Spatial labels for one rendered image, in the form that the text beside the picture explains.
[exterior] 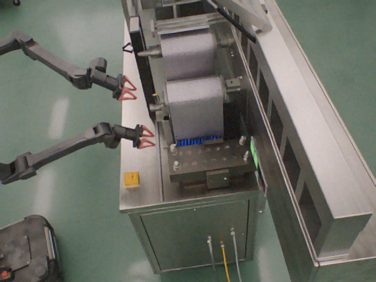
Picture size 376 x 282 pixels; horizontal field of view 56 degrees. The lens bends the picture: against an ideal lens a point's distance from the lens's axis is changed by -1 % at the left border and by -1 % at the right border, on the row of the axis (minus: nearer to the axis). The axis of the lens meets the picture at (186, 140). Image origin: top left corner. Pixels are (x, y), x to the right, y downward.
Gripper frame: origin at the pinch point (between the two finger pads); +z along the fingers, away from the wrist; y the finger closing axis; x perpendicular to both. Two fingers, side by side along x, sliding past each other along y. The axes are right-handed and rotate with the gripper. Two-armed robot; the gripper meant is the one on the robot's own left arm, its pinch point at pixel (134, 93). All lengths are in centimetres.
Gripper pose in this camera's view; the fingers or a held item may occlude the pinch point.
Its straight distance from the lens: 158.7
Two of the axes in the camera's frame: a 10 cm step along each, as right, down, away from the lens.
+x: 5.6, -6.0, -5.7
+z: 8.2, 3.2, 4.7
